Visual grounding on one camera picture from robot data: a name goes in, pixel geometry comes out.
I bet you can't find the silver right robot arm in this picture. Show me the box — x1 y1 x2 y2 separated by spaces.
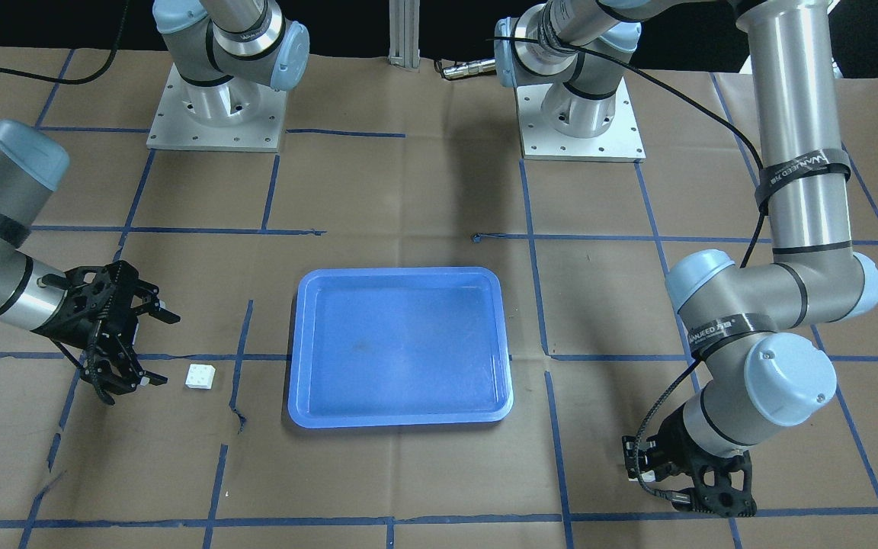
0 1 311 406

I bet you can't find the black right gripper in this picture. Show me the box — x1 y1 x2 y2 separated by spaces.
34 260 181 406

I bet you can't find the aluminium frame post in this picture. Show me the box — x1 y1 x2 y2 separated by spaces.
387 0 421 72

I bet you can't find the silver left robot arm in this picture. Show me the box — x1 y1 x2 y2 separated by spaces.
621 1 878 518

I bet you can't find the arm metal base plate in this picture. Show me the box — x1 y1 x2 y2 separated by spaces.
514 80 647 162
146 66 289 153

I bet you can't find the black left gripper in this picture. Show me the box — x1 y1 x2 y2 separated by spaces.
621 411 757 517

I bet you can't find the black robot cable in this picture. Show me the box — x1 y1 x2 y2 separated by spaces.
494 34 771 504

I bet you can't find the white square building block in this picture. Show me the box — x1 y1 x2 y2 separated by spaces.
184 364 216 390

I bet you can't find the blue plastic tray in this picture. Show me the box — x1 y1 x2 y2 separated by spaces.
288 265 514 429

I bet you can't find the silver cylindrical connector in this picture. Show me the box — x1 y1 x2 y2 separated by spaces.
434 58 497 81

